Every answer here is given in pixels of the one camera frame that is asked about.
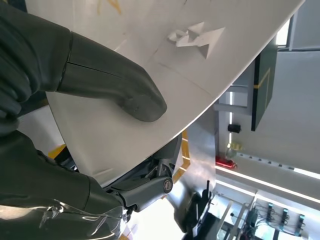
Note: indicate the steel table yellow tape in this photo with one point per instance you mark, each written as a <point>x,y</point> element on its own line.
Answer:
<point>265,86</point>

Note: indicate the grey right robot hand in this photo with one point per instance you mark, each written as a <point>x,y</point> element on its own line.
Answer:
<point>100,82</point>

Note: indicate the small red floor object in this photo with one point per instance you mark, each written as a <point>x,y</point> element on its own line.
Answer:
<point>225,163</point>

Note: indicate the black remote controller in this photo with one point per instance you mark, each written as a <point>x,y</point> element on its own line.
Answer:
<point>195,212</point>

